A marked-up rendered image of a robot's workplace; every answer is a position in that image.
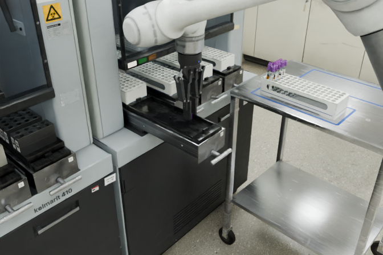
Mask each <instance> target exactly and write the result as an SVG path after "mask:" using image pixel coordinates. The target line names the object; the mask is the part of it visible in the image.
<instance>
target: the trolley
mask: <svg viewBox="0 0 383 255"><path fill-rule="evenodd" d="M285 73H286V74H289V75H292V76H295V77H299V78H301V79H305V80H308V81H311V82H314V83H317V84H320V85H324V86H326V87H330V88H333V89H337V90H339V91H342V92H345V93H349V94H350V95H349V100H348V105H347V110H346V111H345V112H344V113H343V114H342V115H340V116H339V117H337V118H336V119H335V120H330V119H328V118H325V117H323V116H320V115H319V114H316V113H314V112H311V111H309V110H305V109H303V108H300V107H298V106H295V105H292V104H289V103H287V102H284V101H281V100H278V99H276V98H273V97H268V96H266V95H263V94H261V93H260V85H261V78H262V77H263V76H265V75H266V74H267V73H264V74H262V75H260V76H258V77H256V78H254V79H253V80H251V81H249V82H247V83H245V84H243V85H241V86H239V87H237V88H235V89H233V90H231V91H230V96H231V101H230V121H229V141H228V149H229V148H231V149H232V152H231V153H229V154H228V155H227V173H226V193H225V213H224V224H223V227H222V228H220V229H219V236H220V238H221V240H222V241H223V242H224V243H225V244H228V245H231V244H233V243H234V242H235V234H234V232H233V231H232V228H233V226H232V225H231V210H232V203H233V204H235V205H237V206H238V207H240V208H241V209H243V210H245V211H246V212H248V213H250V214H251V215H253V216H255V217H256V218H258V219H259V220H261V221H263V222H264V223H266V224H268V225H269V226H271V227H273V228H274V229H276V230H277V231H279V232H281V233H282V234H284V235H286V236H287V237H289V238H291V239H293V240H294V241H296V242H298V243H299V244H300V245H302V246H304V247H306V248H307V249H309V250H311V251H312V252H314V253H316V254H317V255H365V253H366V252H367V251H368V249H369V248H370V249H371V251H372V253H373V254H374V255H383V235H382V239H381V241H374V240H375V239H376V238H377V236H378V235H379V233H380V232H381V230H382V229H383V208H381V207H379V203H380V200H381V197H382V193H383V157H382V161H381V165H380V168H379V171H378V175H377V178H376V182H375V184H374V188H373V192H372V195H371V198H370V202H368V201H366V200H364V199H362V198H360V197H358V196H356V195H354V194H352V193H349V192H347V191H345V190H343V189H341V188H339V187H336V186H334V185H332V184H330V183H328V182H326V181H324V180H322V179H320V178H318V177H316V176H313V175H311V174H309V173H307V172H305V171H303V170H301V169H299V168H297V167H295V166H293V165H291V164H288V163H286V162H284V161H283V153H284V145H285V140H286V132H287V125H288V119H291V120H294V121H297V122H300V123H301V124H304V125H307V126H309V127H312V128H314V129H317V130H320V131H322V132H325V133H327V134H330V135H332V136H334V137H337V138H340V139H343V140H345V141H347V142H350V143H352V144H355V145H357V146H360V147H363V148H365V149H368V150H370V151H373V152H375V153H377V154H380V155H383V92H382V90H381V87H380V85H379V84H375V83H371V82H368V81H365V80H362V79H358V78H355V77H351V76H347V75H343V74H341V73H337V72H334V71H330V70H327V69H324V68H320V67H316V66H313V65H309V64H306V63H302V62H299V61H296V60H290V61H288V62H287V66H286V70H285ZM239 99H241V100H243V101H246V102H249V103H251V104H254V105H256V106H259V107H261V108H263V109H266V110H269V111H271V112H274V113H276V114H279V115H281V116H282V121H281V127H280V135H279V143H278V152H277V157H276V163H275V164H274V165H272V166H271V167H270V168H269V169H268V170H266V171H265V172H264V173H262V174H261V175H260V176H258V177H257V178H256V179H255V180H253V181H252V182H251V183H250V184H249V185H247V186H246V187H245V188H244V189H242V190H241V191H240V192H238V193H237V194H236V195H235V196H233V184H234V167H235V151H236V141H237V125H238V108H239Z"/></svg>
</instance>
